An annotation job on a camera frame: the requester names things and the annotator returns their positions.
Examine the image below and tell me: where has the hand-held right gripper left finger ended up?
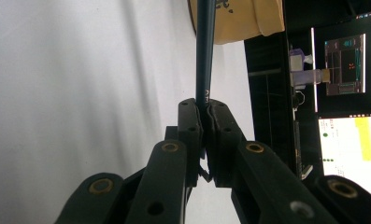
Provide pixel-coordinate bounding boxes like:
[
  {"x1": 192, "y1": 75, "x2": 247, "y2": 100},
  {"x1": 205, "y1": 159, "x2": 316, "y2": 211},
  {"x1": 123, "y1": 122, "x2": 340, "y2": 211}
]
[{"x1": 177, "y1": 97, "x2": 205, "y2": 188}]

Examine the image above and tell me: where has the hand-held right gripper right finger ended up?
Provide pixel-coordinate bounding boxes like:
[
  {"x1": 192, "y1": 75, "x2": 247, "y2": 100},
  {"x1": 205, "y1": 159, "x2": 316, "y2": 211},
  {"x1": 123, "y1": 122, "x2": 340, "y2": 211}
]
[{"x1": 206, "y1": 98, "x2": 247, "y2": 189}]

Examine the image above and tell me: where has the dark pencil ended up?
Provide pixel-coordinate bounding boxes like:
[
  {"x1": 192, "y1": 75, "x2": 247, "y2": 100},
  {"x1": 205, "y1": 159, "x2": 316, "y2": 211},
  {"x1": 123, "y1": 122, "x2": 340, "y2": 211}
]
[{"x1": 194, "y1": 0, "x2": 218, "y2": 108}]

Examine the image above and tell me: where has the tan sack-shaped bear pen holder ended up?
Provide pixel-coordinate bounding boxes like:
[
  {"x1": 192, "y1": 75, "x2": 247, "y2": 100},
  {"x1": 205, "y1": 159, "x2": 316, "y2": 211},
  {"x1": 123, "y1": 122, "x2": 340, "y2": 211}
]
[{"x1": 188, "y1": 0, "x2": 285, "y2": 46}]

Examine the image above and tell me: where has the pale purple and white device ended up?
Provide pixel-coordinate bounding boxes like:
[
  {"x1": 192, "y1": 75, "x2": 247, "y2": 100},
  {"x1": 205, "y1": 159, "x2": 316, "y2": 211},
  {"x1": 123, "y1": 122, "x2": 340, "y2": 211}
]
[{"x1": 289, "y1": 48, "x2": 331, "y2": 91}]

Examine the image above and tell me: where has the bright screen monitor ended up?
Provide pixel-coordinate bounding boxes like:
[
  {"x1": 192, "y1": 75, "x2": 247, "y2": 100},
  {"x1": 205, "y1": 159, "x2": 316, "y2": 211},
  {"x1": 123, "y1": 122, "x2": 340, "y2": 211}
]
[{"x1": 317, "y1": 113, "x2": 371, "y2": 195}]

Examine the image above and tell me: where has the white table mat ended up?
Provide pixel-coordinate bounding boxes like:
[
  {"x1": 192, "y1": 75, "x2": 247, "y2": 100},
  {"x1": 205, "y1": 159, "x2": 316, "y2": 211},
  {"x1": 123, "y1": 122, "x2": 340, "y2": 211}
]
[{"x1": 0, "y1": 0, "x2": 256, "y2": 224}]

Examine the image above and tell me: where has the dark screen monitor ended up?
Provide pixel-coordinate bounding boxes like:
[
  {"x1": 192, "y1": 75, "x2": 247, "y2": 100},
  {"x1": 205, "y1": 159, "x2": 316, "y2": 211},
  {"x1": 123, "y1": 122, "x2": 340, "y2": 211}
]
[{"x1": 310, "y1": 10, "x2": 371, "y2": 114}]

